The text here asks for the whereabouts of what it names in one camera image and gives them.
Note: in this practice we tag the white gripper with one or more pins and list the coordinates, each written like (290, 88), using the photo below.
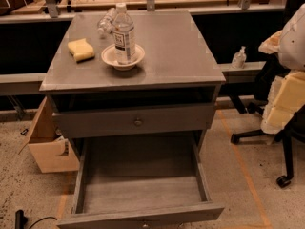
(294, 45)

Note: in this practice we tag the clear plastic bottle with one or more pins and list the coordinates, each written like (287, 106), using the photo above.
(123, 35)
(104, 26)

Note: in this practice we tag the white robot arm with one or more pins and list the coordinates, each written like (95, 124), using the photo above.
(291, 54)

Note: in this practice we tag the grey wooden drawer cabinet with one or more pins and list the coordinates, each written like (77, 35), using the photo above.
(178, 69)

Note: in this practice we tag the open grey lower drawer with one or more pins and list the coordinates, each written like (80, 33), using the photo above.
(140, 182)

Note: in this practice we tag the closed grey upper drawer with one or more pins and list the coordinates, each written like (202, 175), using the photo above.
(131, 121)

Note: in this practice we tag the lying clear plastic bottle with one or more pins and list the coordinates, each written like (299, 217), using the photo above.
(104, 26)

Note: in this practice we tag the black office chair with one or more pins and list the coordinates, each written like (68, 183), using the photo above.
(285, 136)

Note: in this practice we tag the white paper bowl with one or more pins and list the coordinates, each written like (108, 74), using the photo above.
(108, 56)

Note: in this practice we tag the yellow sponge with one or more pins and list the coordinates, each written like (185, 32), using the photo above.
(81, 50)

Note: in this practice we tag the cardboard box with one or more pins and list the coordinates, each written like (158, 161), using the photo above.
(51, 151)

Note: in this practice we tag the black cable plug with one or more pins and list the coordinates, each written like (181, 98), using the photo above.
(21, 220)

